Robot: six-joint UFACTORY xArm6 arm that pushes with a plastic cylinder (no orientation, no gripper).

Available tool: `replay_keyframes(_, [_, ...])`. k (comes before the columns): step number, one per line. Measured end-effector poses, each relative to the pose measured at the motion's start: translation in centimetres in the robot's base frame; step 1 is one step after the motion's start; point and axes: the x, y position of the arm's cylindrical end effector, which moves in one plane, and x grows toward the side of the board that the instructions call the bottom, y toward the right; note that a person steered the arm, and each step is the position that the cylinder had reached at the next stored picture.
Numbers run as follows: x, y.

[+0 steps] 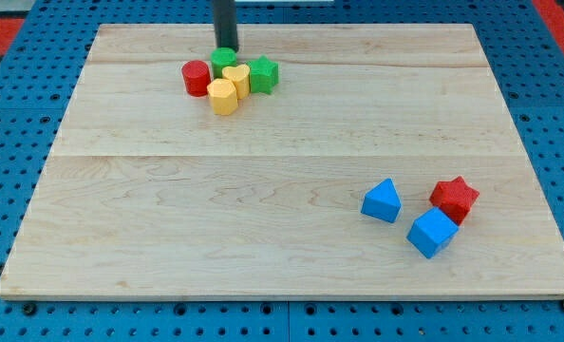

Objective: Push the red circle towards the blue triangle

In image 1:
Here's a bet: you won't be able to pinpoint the blue triangle block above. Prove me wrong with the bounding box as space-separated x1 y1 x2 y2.
361 179 402 223

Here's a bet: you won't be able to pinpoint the green star block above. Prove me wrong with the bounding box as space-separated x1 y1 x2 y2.
247 55 279 95

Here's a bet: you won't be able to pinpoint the yellow hexagon block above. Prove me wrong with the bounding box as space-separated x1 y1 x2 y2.
207 79 238 115

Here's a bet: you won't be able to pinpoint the yellow heart block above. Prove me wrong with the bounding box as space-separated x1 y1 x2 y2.
222 65 251 100

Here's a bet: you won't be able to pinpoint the green cylinder block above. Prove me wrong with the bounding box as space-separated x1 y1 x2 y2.
210 47 237 79

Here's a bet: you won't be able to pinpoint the red cylinder block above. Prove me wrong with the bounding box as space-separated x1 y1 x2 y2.
181 60 211 97

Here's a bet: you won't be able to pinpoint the wooden board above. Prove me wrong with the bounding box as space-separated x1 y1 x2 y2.
0 24 564 301

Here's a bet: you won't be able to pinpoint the blue cube block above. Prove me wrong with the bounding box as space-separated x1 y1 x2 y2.
406 207 459 258

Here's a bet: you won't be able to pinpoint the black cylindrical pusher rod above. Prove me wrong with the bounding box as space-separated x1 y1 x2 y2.
211 0 239 52

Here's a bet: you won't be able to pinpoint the red star block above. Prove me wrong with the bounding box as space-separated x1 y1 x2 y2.
429 176 479 225

